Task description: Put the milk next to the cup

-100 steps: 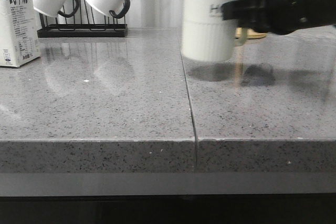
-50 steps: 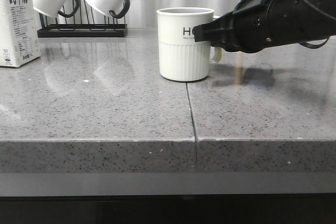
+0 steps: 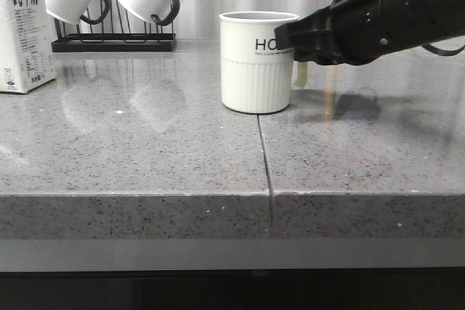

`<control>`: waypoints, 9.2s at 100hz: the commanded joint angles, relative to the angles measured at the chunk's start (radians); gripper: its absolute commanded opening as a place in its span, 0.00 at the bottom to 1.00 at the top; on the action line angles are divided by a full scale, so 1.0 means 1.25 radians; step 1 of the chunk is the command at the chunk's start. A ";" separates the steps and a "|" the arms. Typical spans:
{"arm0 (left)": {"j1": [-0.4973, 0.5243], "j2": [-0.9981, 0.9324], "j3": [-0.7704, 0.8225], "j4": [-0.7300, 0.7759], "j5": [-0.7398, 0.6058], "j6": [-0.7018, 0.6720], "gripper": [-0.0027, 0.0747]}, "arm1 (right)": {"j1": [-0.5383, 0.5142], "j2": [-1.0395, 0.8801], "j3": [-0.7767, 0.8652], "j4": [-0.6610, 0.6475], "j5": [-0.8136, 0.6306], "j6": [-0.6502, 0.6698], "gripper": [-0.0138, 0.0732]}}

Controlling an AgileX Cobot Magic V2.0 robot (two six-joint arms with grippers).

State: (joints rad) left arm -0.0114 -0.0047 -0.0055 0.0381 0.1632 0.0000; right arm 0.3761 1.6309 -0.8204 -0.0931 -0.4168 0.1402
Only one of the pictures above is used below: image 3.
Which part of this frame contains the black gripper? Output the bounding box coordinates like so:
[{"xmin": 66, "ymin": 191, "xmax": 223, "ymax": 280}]
[{"xmin": 274, "ymin": 0, "xmax": 389, "ymax": 66}]

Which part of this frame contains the white blue milk carton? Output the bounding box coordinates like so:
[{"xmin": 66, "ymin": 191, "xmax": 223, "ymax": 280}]
[{"xmin": 0, "ymin": 0, "xmax": 57, "ymax": 94}]

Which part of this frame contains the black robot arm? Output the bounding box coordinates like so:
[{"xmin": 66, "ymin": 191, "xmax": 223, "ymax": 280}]
[{"xmin": 275, "ymin": 0, "xmax": 464, "ymax": 65}]

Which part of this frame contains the wooden mug tree stand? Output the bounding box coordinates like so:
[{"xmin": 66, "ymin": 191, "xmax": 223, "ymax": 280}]
[{"xmin": 321, "ymin": 0, "xmax": 355, "ymax": 122}]

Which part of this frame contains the cream HOME ceramic mug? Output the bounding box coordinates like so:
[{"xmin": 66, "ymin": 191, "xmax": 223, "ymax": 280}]
[{"xmin": 219, "ymin": 11, "xmax": 299, "ymax": 114}]

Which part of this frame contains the black wire mug rack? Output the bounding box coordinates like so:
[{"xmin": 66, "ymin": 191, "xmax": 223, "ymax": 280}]
[{"xmin": 52, "ymin": 0, "xmax": 177, "ymax": 52}]

